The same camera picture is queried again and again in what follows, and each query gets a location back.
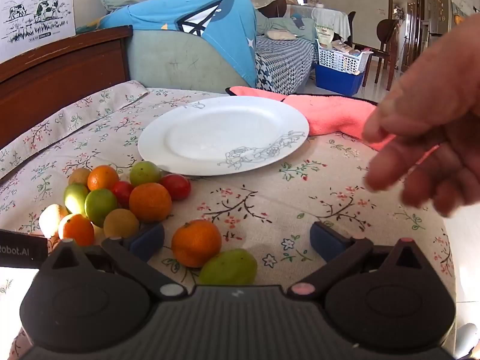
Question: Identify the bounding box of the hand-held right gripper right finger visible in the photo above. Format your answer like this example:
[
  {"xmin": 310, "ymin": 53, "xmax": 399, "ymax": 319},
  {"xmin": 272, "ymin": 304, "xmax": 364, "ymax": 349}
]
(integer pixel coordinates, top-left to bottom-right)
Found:
[{"xmin": 287, "ymin": 221, "xmax": 437, "ymax": 301}]

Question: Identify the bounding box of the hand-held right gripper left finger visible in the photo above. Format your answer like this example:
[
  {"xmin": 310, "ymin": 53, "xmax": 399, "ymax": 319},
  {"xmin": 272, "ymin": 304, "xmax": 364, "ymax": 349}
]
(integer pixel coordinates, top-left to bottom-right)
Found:
[{"xmin": 39, "ymin": 223, "xmax": 188, "ymax": 301}]

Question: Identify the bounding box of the tan round fruit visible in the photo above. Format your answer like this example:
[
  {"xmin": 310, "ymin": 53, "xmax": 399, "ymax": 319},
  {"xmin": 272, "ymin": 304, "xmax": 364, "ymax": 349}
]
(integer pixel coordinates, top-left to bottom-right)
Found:
[
  {"xmin": 68, "ymin": 168, "xmax": 91, "ymax": 187},
  {"xmin": 38, "ymin": 204, "xmax": 70, "ymax": 239},
  {"xmin": 103, "ymin": 208, "xmax": 140, "ymax": 240}
]

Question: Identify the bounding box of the orange tangerine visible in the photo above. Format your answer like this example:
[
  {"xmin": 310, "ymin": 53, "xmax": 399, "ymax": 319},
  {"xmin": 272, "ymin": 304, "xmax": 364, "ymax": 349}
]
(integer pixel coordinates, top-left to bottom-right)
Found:
[
  {"xmin": 58, "ymin": 214, "xmax": 95, "ymax": 247},
  {"xmin": 129, "ymin": 182, "xmax": 172, "ymax": 223},
  {"xmin": 171, "ymin": 219, "xmax": 223, "ymax": 269},
  {"xmin": 87, "ymin": 165, "xmax": 120, "ymax": 192}
]

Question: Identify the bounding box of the red cherry tomato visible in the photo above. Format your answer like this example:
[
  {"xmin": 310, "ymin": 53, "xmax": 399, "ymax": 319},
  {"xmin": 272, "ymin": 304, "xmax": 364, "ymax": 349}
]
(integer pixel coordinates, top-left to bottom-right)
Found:
[
  {"xmin": 161, "ymin": 173, "xmax": 192, "ymax": 200},
  {"xmin": 111, "ymin": 181, "xmax": 134, "ymax": 208}
]

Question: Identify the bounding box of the small green fruit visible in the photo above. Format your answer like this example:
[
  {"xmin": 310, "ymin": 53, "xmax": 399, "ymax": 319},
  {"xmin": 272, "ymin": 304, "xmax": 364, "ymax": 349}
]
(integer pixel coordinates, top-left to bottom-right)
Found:
[
  {"xmin": 129, "ymin": 160, "xmax": 163, "ymax": 187},
  {"xmin": 84, "ymin": 188, "xmax": 118, "ymax": 229},
  {"xmin": 63, "ymin": 183, "xmax": 90, "ymax": 215}
]

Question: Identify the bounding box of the large green fruit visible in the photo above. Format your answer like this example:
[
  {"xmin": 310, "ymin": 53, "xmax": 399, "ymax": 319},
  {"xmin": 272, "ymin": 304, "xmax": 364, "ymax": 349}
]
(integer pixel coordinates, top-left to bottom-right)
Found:
[{"xmin": 198, "ymin": 248, "xmax": 259, "ymax": 286}]

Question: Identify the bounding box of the white plate with line drawing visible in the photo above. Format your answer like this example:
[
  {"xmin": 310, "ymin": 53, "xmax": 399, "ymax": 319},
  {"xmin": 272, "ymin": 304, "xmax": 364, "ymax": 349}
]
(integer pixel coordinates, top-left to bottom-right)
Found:
[{"xmin": 137, "ymin": 95, "xmax": 310, "ymax": 177}]

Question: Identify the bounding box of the person's right hand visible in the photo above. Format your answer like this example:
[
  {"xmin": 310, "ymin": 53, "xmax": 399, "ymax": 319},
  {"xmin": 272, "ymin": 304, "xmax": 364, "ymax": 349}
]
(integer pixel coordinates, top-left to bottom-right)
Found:
[{"xmin": 363, "ymin": 5, "xmax": 480, "ymax": 217}]

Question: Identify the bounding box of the floral tablecloth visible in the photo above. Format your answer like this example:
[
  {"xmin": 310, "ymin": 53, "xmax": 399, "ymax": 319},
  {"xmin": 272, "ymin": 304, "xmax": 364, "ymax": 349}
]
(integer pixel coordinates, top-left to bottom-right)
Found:
[{"xmin": 0, "ymin": 80, "xmax": 456, "ymax": 360}]

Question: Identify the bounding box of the coral towel with black trim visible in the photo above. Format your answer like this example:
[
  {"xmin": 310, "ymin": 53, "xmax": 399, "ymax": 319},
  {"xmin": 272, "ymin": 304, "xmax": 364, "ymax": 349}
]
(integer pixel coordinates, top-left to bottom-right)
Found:
[{"xmin": 225, "ymin": 85, "xmax": 441, "ymax": 167}]

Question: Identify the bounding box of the blue plastic bin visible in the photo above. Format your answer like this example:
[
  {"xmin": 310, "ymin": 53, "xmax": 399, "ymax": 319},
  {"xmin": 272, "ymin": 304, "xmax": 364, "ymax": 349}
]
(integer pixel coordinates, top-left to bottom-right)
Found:
[{"xmin": 314, "ymin": 64, "xmax": 366, "ymax": 97}]

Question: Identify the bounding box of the white plastic basket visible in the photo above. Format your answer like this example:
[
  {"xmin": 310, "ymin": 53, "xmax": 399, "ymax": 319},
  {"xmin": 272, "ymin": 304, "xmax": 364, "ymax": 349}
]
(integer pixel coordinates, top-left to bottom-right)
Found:
[{"xmin": 317, "ymin": 39, "xmax": 374, "ymax": 76}]

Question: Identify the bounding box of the green sofa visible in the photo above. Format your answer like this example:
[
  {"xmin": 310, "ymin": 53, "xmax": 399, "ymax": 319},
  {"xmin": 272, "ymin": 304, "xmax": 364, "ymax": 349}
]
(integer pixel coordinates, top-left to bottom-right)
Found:
[{"xmin": 125, "ymin": 30, "xmax": 256, "ymax": 91}]

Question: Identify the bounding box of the brown wooden headboard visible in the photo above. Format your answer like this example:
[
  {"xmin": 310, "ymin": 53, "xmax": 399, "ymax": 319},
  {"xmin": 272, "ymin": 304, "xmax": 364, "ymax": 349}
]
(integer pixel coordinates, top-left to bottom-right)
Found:
[{"xmin": 0, "ymin": 25, "xmax": 134, "ymax": 151}]

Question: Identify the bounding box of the houndstooth sofa cover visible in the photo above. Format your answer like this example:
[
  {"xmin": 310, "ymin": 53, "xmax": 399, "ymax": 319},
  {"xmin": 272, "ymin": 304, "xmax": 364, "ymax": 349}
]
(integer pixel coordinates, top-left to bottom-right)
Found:
[{"xmin": 255, "ymin": 35, "xmax": 319, "ymax": 95}]

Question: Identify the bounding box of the beige cushion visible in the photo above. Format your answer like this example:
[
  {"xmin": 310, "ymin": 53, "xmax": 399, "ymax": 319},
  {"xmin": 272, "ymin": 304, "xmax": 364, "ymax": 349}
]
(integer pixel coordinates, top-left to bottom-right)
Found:
[{"xmin": 266, "ymin": 29, "xmax": 297, "ymax": 41}]

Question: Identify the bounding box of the table with white cloth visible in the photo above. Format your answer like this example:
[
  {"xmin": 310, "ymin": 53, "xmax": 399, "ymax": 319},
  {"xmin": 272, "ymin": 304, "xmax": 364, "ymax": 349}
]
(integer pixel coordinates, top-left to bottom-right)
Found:
[{"xmin": 300, "ymin": 5, "xmax": 352, "ymax": 42}]

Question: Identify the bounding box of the blue printed blanket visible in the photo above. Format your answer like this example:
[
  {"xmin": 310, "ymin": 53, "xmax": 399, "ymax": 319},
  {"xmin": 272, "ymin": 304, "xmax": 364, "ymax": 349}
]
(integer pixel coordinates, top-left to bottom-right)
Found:
[{"xmin": 77, "ymin": 0, "xmax": 257, "ymax": 88}]

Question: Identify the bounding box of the brown cushion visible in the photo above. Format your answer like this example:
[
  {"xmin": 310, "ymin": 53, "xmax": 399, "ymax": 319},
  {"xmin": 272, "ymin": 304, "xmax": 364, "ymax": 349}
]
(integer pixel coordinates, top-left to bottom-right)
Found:
[{"xmin": 259, "ymin": 0, "xmax": 287, "ymax": 19}]

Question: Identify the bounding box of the cardboard box with cow drawing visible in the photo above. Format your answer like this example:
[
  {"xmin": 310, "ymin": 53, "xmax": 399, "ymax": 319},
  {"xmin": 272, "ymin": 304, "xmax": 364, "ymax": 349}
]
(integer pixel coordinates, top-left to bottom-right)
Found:
[{"xmin": 0, "ymin": 0, "xmax": 77, "ymax": 62}]

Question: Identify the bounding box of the silver refrigerator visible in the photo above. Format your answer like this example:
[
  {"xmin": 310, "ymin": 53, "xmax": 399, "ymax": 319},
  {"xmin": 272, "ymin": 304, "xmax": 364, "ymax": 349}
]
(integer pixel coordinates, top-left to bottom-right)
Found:
[{"xmin": 429, "ymin": 0, "xmax": 480, "ymax": 37}]

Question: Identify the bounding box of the brown wooden door frame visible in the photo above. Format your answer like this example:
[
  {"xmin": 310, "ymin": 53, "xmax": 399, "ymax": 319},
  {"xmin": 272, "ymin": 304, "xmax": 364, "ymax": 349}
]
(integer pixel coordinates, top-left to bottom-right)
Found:
[{"xmin": 388, "ymin": 0, "xmax": 426, "ymax": 72}]

